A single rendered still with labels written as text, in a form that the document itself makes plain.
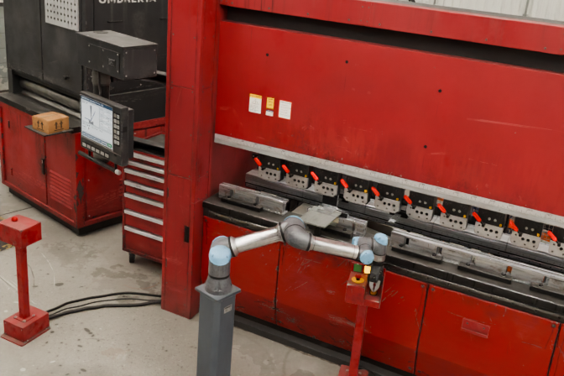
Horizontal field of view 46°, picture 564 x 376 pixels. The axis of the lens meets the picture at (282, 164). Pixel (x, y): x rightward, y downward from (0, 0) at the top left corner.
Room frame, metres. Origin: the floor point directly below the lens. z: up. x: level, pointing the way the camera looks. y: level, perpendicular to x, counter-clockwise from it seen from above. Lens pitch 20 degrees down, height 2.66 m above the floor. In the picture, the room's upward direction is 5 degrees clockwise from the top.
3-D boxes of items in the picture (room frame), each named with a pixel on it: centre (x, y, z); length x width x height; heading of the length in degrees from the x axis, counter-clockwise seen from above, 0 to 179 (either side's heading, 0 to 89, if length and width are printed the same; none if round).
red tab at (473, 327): (3.33, -1.18, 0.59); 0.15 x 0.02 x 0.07; 65
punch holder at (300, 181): (4.01, -0.12, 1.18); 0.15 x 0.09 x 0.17; 65
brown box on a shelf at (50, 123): (5.06, 1.87, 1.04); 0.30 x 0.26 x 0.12; 50
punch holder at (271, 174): (4.09, 0.06, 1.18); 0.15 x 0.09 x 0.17; 65
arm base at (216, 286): (3.20, 0.29, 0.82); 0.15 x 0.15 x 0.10
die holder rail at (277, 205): (4.15, 0.17, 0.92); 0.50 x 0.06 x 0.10; 65
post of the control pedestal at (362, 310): (3.42, -0.54, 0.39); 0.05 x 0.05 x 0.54; 78
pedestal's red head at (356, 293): (3.42, -0.54, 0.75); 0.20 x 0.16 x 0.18; 78
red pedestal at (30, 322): (3.74, 1.59, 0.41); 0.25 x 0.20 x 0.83; 155
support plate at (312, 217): (3.78, -0.26, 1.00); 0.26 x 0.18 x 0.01; 155
